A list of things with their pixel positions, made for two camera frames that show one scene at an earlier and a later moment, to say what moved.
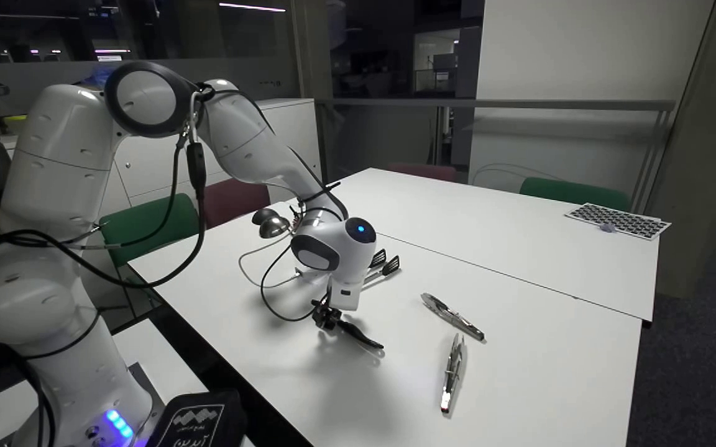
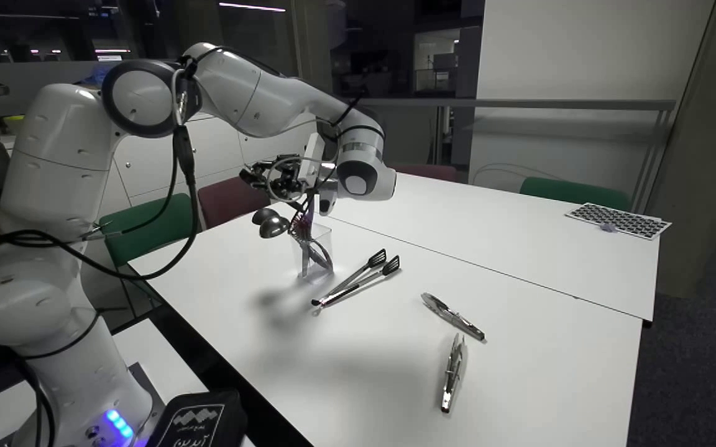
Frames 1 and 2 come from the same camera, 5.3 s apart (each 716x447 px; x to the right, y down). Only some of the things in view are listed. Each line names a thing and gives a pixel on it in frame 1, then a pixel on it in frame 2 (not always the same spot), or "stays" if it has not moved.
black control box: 203,420 stays
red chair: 229,199 stays
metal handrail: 495,106 stays
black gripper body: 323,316 -> 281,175
